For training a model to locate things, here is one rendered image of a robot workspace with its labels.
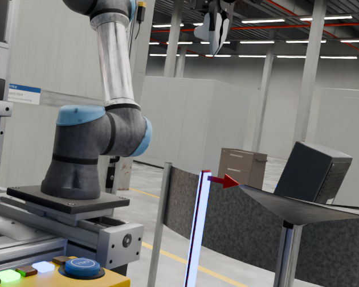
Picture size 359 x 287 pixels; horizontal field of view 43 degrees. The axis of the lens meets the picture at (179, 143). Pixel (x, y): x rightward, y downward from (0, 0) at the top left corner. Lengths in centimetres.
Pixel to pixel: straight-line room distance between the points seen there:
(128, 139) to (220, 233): 151
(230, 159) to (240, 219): 503
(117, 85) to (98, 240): 44
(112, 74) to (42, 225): 44
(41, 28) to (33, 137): 53
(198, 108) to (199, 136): 65
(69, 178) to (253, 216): 152
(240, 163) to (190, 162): 326
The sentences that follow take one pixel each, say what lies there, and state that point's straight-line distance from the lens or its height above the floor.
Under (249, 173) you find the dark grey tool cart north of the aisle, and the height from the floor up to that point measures 57.
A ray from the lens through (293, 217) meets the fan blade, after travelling 78.
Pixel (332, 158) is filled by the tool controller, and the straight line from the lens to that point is 126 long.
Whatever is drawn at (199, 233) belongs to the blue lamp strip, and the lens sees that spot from 76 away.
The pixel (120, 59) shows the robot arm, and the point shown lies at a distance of 131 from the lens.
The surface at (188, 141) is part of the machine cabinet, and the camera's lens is 1061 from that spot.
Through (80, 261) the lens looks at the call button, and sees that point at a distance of 58.
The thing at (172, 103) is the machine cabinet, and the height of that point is 162.
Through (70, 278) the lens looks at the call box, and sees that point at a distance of 55.
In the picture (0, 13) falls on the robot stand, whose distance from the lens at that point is 108.
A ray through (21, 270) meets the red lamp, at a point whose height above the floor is 108.
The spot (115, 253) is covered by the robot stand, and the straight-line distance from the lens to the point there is 109.
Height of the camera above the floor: 127
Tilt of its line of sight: 3 degrees down
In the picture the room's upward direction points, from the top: 8 degrees clockwise
